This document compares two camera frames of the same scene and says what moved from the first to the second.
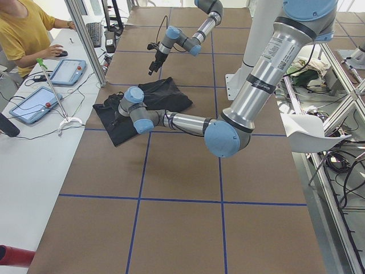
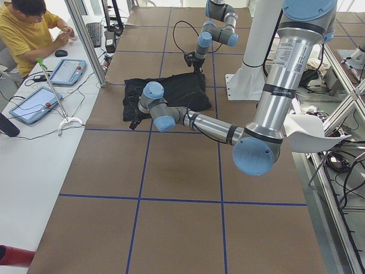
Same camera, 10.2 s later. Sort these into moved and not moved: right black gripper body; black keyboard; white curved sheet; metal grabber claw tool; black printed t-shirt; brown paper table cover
Moved: right black gripper body; black printed t-shirt
Not moved: black keyboard; metal grabber claw tool; white curved sheet; brown paper table cover
